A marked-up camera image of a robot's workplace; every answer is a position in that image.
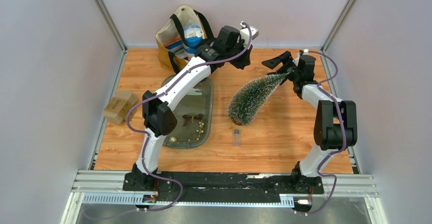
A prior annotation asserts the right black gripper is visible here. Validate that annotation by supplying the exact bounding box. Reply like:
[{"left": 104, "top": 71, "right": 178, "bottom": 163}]
[{"left": 261, "top": 51, "right": 300, "bottom": 85}]

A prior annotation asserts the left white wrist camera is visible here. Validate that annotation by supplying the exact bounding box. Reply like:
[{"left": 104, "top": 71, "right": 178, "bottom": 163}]
[{"left": 240, "top": 26, "right": 259, "bottom": 44}]

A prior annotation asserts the gold bead garland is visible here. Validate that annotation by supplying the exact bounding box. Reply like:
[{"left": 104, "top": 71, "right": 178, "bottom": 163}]
[{"left": 185, "top": 121, "right": 204, "bottom": 145}]

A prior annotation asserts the small frosted christmas tree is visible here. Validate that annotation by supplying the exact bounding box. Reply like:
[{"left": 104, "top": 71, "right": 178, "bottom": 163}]
[{"left": 227, "top": 73, "right": 287, "bottom": 126}]

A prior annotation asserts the blue white bottle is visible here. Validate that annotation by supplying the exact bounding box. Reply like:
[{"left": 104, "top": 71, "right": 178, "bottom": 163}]
[{"left": 183, "top": 23, "right": 204, "bottom": 58}]

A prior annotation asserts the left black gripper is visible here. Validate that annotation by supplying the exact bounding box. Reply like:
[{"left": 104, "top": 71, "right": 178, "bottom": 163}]
[{"left": 225, "top": 39, "right": 252, "bottom": 70}]

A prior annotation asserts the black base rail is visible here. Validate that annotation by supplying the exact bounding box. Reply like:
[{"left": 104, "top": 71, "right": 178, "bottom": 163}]
[{"left": 123, "top": 172, "right": 324, "bottom": 203}]

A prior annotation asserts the clear glass tray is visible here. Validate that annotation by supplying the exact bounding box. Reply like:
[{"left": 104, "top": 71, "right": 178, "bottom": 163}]
[{"left": 163, "top": 78, "right": 214, "bottom": 149}]

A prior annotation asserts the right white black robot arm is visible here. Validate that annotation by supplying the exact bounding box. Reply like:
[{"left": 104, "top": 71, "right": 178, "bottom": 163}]
[{"left": 262, "top": 49, "right": 358, "bottom": 193}]

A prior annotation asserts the clear plastic battery box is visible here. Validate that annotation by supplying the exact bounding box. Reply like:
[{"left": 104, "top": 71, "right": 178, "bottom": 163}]
[{"left": 232, "top": 129, "right": 241, "bottom": 147}]

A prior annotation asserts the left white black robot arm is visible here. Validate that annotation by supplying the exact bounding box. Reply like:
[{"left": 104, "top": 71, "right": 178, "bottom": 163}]
[{"left": 123, "top": 22, "right": 259, "bottom": 191}]

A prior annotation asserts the yellow canvas tote bag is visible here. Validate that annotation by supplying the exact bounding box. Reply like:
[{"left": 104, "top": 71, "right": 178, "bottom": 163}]
[{"left": 155, "top": 5, "right": 214, "bottom": 74}]

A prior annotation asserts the brown ribbon bow ornament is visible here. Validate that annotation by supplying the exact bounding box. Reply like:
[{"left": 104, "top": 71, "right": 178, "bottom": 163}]
[{"left": 182, "top": 114, "right": 203, "bottom": 127}]

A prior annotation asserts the cardboard wrapped felt pads pack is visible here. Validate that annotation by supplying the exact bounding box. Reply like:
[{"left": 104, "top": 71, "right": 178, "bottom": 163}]
[{"left": 102, "top": 90, "right": 138, "bottom": 124}]

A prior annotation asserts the aluminium frame rail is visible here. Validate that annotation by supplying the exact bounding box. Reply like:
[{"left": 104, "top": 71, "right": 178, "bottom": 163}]
[{"left": 72, "top": 171, "right": 379, "bottom": 207}]

